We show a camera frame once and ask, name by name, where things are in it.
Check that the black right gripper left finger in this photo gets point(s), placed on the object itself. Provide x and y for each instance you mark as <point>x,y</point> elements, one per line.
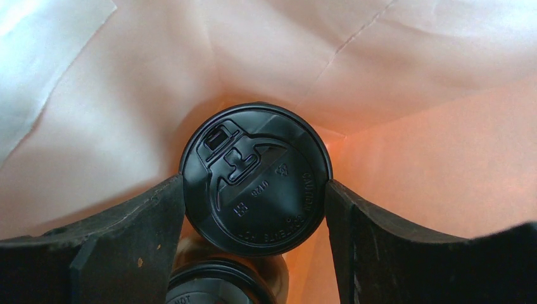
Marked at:
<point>121,255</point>

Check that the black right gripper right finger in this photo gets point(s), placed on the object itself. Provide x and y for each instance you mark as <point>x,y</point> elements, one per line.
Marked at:
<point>380,257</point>

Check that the brown paper cup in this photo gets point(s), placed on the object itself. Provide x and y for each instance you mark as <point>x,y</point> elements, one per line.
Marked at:
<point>271,269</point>

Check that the black plastic cup lid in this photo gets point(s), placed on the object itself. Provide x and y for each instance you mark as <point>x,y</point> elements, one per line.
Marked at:
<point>217,280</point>

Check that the orange paper bag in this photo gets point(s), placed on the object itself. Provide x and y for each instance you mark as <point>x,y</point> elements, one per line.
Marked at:
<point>427,108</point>

